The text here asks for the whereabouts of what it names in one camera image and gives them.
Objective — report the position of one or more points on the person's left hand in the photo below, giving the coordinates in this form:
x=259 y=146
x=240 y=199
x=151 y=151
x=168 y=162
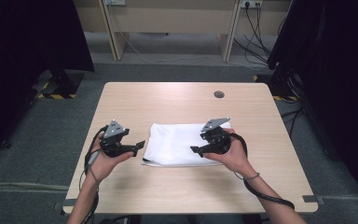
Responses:
x=101 y=165

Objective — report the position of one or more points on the black curtain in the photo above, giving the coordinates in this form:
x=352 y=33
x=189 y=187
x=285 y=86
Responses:
x=28 y=46
x=338 y=62

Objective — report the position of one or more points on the white tank top black trim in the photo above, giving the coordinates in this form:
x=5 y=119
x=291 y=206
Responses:
x=171 y=144

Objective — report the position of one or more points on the grey round table grommet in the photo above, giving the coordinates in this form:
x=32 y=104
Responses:
x=219 y=94

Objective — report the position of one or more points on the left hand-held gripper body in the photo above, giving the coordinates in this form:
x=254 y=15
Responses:
x=115 y=129

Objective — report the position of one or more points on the black metal stand base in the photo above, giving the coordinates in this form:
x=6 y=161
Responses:
x=63 y=84
x=279 y=87

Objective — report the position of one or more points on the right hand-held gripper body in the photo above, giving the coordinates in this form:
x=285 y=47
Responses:
x=219 y=141

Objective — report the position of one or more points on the white wall socket with plugs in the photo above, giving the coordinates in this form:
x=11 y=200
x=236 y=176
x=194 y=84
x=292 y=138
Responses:
x=251 y=3

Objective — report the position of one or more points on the beige wooden desk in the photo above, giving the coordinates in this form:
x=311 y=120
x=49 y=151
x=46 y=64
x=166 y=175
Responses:
x=174 y=18

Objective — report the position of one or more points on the person's right hand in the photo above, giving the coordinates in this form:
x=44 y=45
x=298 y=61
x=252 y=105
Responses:
x=234 y=157

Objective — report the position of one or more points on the grey tape piece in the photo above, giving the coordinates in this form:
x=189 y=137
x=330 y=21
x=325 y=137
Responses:
x=70 y=202
x=310 y=198

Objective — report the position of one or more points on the person's legs dark trousers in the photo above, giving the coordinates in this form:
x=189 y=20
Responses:
x=199 y=220

